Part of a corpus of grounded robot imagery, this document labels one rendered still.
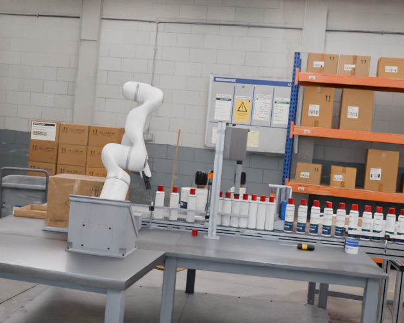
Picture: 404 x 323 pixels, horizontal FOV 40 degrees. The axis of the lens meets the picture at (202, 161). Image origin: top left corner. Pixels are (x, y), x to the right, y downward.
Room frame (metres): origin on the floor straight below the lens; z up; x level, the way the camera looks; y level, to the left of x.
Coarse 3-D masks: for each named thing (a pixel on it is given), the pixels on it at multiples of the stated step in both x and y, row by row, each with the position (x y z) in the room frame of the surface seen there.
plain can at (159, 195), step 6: (162, 186) 3.32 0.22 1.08; (156, 192) 3.32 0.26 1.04; (162, 192) 3.32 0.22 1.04; (156, 198) 3.32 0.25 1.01; (162, 198) 3.32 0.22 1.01; (156, 204) 3.31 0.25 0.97; (162, 204) 3.32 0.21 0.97; (156, 210) 3.31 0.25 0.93; (162, 210) 3.32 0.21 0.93; (156, 216) 3.31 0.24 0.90
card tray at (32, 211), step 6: (30, 204) 3.51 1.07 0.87; (36, 204) 3.52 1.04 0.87; (18, 210) 3.27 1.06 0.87; (24, 210) 3.26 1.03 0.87; (30, 210) 3.49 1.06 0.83; (36, 210) 3.51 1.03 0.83; (42, 210) 3.52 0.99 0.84; (18, 216) 3.27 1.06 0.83; (24, 216) 3.26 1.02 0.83; (30, 216) 3.26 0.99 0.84; (36, 216) 3.26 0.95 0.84; (42, 216) 3.26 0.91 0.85
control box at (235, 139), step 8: (232, 128) 3.13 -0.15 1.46; (240, 128) 3.19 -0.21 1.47; (224, 136) 3.15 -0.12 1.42; (232, 136) 3.13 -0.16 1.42; (240, 136) 3.20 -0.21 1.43; (224, 144) 3.15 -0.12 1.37; (232, 144) 3.14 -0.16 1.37; (240, 144) 3.20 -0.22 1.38; (224, 152) 3.14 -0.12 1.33; (232, 152) 3.15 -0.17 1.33; (240, 152) 3.21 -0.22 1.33
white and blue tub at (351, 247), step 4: (348, 240) 3.06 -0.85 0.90; (352, 240) 3.07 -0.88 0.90; (356, 240) 3.08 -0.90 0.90; (348, 244) 3.05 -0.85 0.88; (352, 244) 3.04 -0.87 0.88; (356, 244) 3.04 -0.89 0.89; (348, 248) 3.05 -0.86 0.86; (352, 248) 3.04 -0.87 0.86; (356, 248) 3.04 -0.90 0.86; (348, 252) 3.05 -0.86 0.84; (352, 252) 3.04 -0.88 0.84; (356, 252) 3.04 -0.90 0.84
